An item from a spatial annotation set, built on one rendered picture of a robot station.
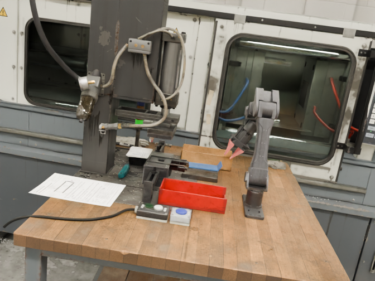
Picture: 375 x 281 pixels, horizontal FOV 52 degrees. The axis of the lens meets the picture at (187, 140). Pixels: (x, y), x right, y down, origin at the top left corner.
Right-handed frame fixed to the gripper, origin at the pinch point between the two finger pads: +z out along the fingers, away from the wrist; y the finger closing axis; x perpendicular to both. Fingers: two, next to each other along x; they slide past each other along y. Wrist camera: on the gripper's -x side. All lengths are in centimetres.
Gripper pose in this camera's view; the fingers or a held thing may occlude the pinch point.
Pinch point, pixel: (228, 155)
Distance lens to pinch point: 182.4
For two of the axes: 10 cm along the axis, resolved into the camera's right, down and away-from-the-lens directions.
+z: -6.0, 7.7, 2.2
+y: -8.0, -5.9, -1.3
